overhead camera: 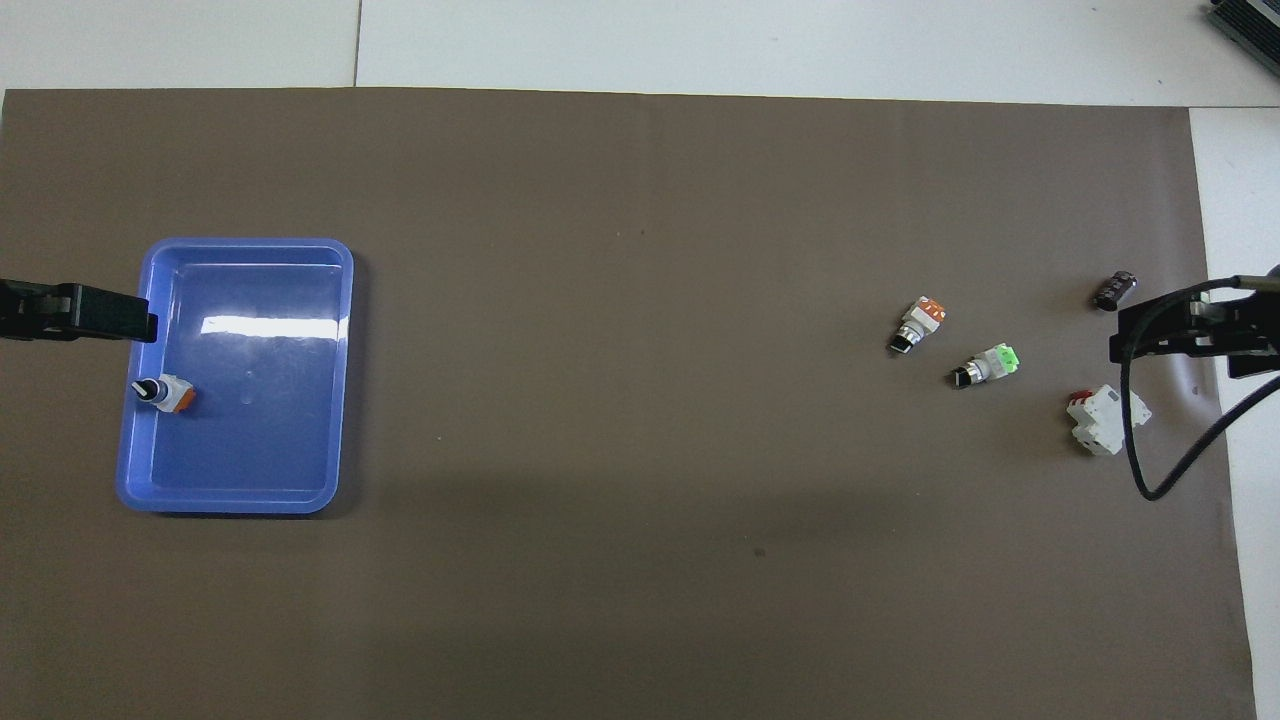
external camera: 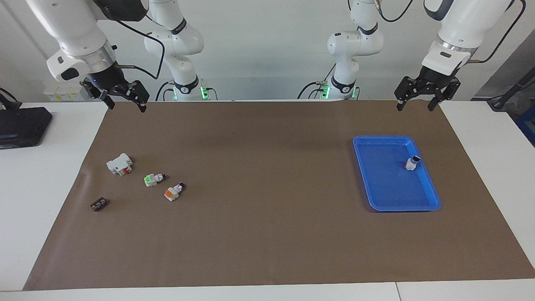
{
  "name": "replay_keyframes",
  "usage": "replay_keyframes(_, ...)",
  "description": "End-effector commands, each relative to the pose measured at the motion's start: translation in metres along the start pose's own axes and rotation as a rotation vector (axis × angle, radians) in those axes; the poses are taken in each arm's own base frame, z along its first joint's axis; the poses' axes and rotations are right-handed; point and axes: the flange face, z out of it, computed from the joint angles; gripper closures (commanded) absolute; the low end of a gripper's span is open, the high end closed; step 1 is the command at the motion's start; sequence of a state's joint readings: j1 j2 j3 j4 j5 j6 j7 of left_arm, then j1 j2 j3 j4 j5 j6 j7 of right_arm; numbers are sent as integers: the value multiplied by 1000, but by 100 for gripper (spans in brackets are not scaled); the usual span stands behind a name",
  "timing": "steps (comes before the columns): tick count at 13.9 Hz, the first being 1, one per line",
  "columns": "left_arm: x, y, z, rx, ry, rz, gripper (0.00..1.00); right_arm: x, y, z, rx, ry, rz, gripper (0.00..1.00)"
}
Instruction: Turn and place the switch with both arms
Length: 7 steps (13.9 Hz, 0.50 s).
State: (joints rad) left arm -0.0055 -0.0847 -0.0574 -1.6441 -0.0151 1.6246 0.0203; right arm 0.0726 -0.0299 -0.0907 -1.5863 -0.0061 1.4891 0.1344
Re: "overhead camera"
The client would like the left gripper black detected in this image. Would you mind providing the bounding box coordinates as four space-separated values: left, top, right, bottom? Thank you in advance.
0 281 159 344

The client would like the black electronics box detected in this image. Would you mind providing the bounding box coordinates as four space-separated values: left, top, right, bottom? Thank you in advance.
1204 0 1280 77

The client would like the orange-backed selector switch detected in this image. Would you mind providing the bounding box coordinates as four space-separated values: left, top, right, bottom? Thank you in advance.
131 374 197 415
887 296 948 356

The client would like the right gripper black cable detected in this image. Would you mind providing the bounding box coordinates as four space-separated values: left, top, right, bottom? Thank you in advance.
1119 275 1280 502

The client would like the white circuit breaker red lever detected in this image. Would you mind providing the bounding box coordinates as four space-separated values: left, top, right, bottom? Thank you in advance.
1066 384 1153 457

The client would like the blue plastic tray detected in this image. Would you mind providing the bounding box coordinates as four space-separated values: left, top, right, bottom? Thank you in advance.
115 237 356 516

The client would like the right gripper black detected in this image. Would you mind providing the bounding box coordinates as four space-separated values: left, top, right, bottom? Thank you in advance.
1109 266 1280 380

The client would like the brown table mat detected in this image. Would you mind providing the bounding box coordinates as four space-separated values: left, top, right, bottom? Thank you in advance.
0 88 1258 720

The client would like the small dark terminal block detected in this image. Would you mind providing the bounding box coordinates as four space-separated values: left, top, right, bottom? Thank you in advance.
1095 269 1139 312

